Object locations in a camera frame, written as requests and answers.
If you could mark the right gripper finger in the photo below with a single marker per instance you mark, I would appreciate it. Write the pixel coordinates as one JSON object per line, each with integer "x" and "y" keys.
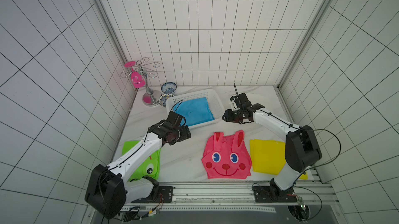
{"x": 255, "y": 107}
{"x": 230, "y": 116}

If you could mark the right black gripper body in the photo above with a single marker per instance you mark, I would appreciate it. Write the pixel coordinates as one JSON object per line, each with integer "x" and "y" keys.
{"x": 240, "y": 99}

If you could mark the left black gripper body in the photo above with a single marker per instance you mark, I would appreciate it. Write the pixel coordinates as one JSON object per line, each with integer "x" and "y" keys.
{"x": 175, "y": 137}

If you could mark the white plastic basket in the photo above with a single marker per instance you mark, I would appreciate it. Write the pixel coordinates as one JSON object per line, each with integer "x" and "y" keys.
{"x": 215, "y": 105}

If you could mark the blue raincoat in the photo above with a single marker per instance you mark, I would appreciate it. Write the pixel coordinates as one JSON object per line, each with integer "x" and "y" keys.
{"x": 195, "y": 111}

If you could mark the pink bunny raincoat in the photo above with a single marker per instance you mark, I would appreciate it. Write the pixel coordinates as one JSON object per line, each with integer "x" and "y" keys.
{"x": 227, "y": 156}

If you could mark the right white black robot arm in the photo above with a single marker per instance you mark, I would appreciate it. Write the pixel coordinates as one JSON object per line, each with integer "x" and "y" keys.
{"x": 302, "y": 149}

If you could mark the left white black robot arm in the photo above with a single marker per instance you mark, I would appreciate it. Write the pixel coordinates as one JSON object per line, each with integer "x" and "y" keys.
{"x": 110, "y": 187}

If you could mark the white folded raincoat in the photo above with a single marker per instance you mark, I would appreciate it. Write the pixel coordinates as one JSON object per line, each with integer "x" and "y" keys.
{"x": 269, "y": 103}

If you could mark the green frog folded raincoat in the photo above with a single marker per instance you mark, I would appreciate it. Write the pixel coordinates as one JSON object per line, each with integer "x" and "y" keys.
{"x": 150, "y": 167}

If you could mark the yellow folded raincoat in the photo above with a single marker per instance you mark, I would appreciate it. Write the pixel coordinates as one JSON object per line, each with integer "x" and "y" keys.
{"x": 268, "y": 156}

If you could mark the blue white bowl lower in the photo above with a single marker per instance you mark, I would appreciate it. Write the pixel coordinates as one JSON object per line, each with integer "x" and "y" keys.
{"x": 163, "y": 98}

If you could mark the blue white bowl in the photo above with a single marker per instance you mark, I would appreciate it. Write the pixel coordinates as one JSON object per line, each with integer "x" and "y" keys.
{"x": 169, "y": 88}
{"x": 163, "y": 98}

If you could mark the silver glass holder stand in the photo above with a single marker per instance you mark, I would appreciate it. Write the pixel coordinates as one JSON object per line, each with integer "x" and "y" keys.
{"x": 147, "y": 69}

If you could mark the blue white bowl upper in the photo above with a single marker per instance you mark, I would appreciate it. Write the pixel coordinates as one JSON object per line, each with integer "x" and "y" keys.
{"x": 169, "y": 88}

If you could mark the pink wine glass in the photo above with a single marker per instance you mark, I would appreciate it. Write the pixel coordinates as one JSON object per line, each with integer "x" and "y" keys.
{"x": 134, "y": 74}

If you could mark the left base wiring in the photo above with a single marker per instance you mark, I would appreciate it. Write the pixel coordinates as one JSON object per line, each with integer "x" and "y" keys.
{"x": 137, "y": 213}

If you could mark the base wiring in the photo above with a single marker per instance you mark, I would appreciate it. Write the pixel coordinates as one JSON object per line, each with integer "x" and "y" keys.
{"x": 307, "y": 206}
{"x": 137, "y": 213}

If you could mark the right base wiring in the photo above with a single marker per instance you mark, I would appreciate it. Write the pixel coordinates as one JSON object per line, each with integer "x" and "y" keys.
{"x": 307, "y": 206}

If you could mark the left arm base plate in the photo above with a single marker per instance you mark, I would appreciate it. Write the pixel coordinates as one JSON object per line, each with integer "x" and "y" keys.
{"x": 164, "y": 194}

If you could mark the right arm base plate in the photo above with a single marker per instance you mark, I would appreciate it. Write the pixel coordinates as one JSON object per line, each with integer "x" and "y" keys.
{"x": 264, "y": 194}

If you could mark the aluminium mounting rail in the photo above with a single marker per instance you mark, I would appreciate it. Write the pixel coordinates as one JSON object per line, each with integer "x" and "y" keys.
{"x": 235, "y": 195}

